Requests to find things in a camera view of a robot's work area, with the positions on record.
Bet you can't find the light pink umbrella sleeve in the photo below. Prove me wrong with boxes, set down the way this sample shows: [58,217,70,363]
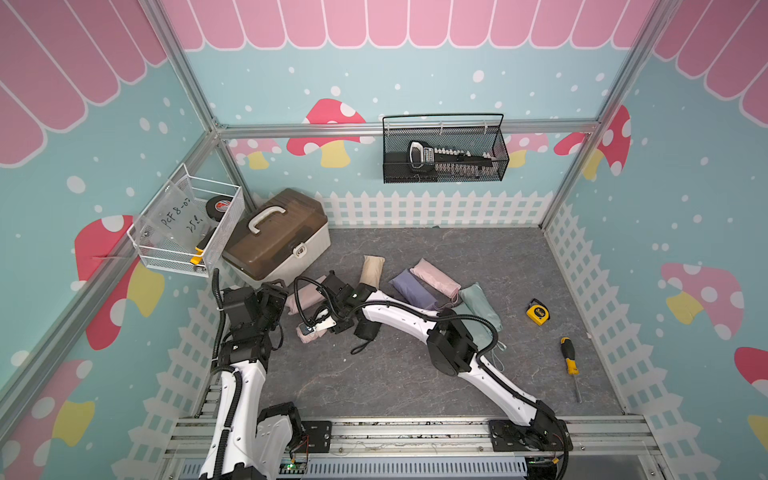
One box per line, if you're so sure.
[286,275,326,315]

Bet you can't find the black tape roll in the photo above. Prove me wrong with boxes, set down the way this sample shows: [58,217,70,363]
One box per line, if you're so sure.
[205,195,233,223]

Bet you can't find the socket set in basket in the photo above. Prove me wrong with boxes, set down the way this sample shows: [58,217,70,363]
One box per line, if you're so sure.
[406,141,499,179]

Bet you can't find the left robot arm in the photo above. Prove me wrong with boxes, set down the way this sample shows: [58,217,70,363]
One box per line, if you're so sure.
[199,280,305,479]

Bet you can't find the yellow black utility knife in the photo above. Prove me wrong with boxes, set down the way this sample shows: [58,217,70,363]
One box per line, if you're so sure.
[189,229,215,267]

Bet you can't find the yellow black screwdriver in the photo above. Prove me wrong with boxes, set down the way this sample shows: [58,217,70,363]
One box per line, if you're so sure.
[560,337,583,403]

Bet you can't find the mint sleeved umbrella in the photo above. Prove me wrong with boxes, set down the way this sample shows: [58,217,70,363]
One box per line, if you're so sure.
[456,303,507,372]
[459,283,503,331]

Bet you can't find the clear plastic wall bin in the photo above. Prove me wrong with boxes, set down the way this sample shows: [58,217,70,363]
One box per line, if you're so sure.
[127,164,245,278]

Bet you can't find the brown white tool box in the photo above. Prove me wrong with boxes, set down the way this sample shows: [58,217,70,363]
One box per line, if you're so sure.
[223,189,331,288]

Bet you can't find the pink sleeved umbrella rear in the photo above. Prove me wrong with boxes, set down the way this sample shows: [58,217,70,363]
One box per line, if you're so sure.
[410,258,461,301]

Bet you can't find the black wire wall basket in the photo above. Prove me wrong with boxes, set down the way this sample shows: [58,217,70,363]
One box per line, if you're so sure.
[381,113,509,183]

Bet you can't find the light pink umbrella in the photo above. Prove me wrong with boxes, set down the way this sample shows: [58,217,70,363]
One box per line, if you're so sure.
[296,320,331,344]

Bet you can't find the black umbrella sleeve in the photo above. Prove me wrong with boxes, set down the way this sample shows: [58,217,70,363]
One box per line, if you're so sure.
[350,318,381,355]

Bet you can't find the yellow tape measure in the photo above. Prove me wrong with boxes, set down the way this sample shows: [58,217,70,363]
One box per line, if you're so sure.
[526,298,550,326]

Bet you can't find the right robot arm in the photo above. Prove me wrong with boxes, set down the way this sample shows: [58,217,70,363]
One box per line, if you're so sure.
[293,272,573,453]

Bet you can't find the mint sleeved umbrella right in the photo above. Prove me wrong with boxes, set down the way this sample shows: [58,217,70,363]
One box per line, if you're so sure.
[459,283,503,331]

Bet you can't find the mint sleeved umbrella left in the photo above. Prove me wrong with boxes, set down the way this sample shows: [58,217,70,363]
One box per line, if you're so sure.
[456,303,507,372]

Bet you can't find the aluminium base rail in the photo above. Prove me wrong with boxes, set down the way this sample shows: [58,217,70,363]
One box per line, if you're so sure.
[161,415,667,480]

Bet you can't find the beige sleeved umbrella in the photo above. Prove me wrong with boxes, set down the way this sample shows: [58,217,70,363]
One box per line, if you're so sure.
[359,255,385,289]

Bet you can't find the purple sleeved umbrella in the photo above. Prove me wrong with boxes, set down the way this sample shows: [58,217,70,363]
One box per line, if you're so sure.
[389,269,439,311]

